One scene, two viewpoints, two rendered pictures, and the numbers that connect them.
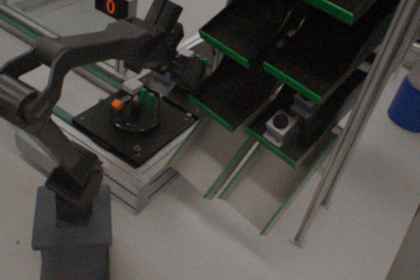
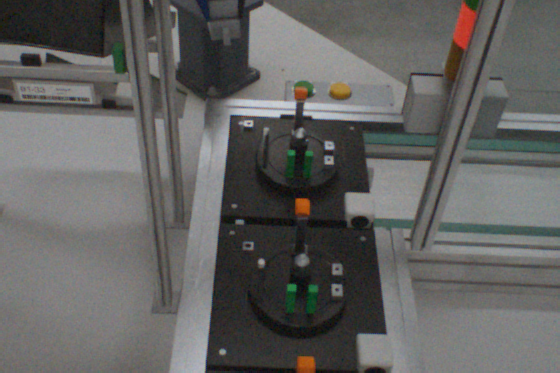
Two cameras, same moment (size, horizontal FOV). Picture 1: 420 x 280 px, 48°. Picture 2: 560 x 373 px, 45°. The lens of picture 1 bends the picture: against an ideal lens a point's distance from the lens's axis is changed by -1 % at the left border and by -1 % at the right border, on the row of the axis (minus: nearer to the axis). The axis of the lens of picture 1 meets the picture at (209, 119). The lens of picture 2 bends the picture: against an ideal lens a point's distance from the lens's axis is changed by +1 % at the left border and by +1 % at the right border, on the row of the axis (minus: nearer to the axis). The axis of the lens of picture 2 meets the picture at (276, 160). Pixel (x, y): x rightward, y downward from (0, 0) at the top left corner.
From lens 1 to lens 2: 170 cm
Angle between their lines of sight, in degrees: 93
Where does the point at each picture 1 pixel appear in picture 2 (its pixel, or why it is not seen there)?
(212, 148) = not seen: hidden behind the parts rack
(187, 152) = not seen: hidden behind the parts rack
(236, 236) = (77, 175)
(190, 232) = (134, 152)
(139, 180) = (215, 109)
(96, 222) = not seen: outside the picture
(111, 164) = (261, 108)
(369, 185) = not seen: outside the picture
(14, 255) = (273, 62)
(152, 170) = (211, 123)
